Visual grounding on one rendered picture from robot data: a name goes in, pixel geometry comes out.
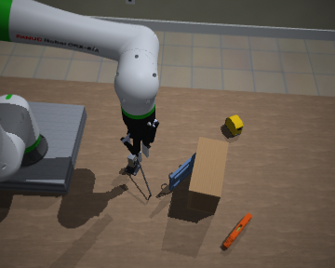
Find orange torpedo level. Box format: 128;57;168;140
223;213;252;249

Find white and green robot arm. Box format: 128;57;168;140
0;0;159;182

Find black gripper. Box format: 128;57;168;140
120;119;159;162

